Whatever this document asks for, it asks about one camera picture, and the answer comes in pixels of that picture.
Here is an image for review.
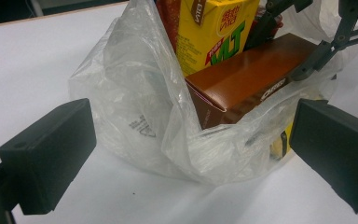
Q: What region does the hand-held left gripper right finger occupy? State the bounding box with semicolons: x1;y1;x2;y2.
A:
289;98;358;215

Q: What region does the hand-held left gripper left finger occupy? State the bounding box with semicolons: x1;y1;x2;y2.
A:
0;98;97;216

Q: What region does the brown biscuit box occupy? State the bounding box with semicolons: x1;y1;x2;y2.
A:
185;33;320;131

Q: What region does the yellow drink carton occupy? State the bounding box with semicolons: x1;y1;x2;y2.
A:
175;0;260;77

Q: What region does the translucent plastic shopping bag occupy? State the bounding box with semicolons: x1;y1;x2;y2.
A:
68;0;358;186

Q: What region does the white table cover sheet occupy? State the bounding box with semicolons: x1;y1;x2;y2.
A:
0;1;358;224

